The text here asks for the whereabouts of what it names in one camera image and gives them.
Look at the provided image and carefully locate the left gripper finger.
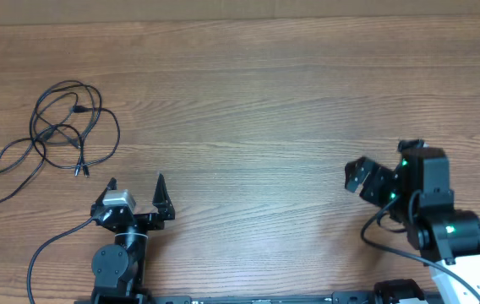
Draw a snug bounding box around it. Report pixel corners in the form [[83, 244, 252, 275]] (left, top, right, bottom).
[[152, 174, 176, 220], [95, 177, 117, 206]]

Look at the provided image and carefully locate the black separated usb cable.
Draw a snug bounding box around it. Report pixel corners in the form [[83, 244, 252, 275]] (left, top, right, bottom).
[[0, 122, 90, 212]]

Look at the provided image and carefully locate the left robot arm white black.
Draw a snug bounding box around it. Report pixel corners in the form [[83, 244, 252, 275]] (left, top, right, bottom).
[[90, 175, 176, 303]]

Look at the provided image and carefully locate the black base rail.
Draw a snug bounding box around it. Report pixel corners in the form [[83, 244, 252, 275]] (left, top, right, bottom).
[[74, 290, 444, 304]]

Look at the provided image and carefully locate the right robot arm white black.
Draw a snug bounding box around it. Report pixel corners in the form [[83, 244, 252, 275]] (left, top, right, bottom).
[[344, 139, 480, 304]]

